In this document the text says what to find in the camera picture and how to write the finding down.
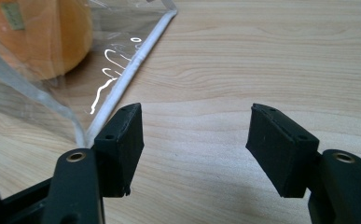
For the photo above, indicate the clear plastic bag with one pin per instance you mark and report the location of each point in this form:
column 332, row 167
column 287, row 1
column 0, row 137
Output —
column 119, row 84

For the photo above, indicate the orange plush toy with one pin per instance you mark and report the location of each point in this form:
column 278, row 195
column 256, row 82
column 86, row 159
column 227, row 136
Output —
column 44, row 40

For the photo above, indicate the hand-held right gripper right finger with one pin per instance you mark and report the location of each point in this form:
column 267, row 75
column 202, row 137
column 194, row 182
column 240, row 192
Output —
column 280, row 152

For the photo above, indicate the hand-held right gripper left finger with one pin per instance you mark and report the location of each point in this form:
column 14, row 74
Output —
column 119, row 155

